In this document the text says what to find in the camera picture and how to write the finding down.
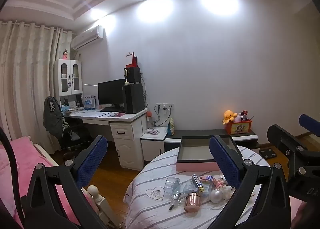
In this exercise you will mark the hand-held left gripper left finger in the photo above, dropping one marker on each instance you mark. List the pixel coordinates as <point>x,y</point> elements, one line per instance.
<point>91,162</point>

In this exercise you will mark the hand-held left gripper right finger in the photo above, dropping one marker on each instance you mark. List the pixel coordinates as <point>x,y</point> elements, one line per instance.
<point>225,161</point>

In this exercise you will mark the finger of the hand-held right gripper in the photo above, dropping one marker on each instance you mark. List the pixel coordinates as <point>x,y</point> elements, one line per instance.
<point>310,122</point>
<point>282,139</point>

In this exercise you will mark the pink white block kitty figure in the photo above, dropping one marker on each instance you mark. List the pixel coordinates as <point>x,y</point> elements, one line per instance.
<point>220,183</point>

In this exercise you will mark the white plush figure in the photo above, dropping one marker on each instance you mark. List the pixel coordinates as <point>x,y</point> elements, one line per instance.
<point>227,192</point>

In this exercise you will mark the pink storage box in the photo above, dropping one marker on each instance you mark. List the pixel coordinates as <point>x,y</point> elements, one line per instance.
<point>195,167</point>

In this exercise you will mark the clear pack with green label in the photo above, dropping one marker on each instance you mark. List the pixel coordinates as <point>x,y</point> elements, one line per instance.
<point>207,187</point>

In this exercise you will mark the blue and gold box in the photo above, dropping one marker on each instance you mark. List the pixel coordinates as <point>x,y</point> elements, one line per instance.
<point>197,183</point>

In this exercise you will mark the rose gold metal jar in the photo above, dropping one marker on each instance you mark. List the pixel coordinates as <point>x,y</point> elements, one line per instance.
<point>192,202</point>

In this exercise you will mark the small clear plastic box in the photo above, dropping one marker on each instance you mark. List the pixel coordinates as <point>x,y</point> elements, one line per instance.
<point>172,184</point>

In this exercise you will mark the clear case with metal parts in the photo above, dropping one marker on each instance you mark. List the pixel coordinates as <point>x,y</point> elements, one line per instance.
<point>178,197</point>

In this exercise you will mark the black bathroom scale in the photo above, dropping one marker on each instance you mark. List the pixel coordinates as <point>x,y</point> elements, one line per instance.
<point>267,154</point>

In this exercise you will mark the black office chair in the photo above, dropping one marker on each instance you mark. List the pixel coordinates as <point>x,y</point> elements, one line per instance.
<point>75,134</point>

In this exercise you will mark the white desk with drawers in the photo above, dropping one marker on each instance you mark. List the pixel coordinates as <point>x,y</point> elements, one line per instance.
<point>125,154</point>

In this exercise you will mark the orange toy box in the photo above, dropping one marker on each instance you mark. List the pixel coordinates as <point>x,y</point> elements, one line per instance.
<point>237,128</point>

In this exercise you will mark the black white low bench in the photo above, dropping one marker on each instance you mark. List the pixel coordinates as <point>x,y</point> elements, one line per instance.
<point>197,132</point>

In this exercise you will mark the yellow octopus plush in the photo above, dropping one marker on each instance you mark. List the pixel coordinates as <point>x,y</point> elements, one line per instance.
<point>228,116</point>

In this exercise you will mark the pink plush toy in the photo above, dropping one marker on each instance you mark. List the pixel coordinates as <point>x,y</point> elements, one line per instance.
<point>238,117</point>

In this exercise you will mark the white papers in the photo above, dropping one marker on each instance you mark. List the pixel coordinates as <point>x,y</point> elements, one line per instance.
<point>96,114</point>

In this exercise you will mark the black keyboard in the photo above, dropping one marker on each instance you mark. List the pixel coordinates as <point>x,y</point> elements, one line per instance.
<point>110,109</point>

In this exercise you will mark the grey jacket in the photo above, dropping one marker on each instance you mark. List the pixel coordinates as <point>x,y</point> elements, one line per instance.
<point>52,119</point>

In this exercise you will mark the blue white pack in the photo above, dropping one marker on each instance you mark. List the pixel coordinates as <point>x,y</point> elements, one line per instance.
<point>89,101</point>

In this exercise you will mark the blue yellow snack bag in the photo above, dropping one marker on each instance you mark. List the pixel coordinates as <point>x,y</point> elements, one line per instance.
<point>171,127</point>

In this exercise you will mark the white bedside cabinet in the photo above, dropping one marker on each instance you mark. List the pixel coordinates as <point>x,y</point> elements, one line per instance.
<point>152,146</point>

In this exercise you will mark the pink white packet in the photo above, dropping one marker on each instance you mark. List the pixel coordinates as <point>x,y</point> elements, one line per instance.
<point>153,131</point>

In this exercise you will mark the bottle with orange cap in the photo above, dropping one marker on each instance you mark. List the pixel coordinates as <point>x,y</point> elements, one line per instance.
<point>149,120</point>

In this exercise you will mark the black computer monitor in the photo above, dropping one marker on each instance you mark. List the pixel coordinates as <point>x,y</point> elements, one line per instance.
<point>110,92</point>

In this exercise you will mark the pink blanket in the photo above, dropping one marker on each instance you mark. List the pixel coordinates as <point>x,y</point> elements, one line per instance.
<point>17,154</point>

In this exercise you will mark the black computer tower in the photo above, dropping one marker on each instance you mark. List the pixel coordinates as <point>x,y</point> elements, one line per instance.
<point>133,99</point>

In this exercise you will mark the white hutch cabinet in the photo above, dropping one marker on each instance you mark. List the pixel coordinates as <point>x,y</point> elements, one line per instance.
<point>70,76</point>

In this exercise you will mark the small round stand lamp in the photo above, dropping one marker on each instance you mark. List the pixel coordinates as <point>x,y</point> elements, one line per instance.
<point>126,73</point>

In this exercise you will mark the black speaker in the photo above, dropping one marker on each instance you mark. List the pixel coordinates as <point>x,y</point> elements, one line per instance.
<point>135,75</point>

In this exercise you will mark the small pink doll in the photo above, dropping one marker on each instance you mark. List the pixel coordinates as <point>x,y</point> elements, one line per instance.
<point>66,54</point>

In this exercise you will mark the beige curtain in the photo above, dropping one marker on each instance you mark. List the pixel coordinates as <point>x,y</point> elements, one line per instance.
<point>22,69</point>

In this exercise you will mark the white air conditioner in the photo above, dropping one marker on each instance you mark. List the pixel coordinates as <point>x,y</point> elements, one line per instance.
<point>87,37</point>

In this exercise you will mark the white wooden bed frame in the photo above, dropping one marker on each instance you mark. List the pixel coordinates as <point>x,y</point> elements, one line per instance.
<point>93,190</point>

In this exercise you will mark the white wall socket panel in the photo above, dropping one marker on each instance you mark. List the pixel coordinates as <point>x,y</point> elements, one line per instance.
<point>166,106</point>

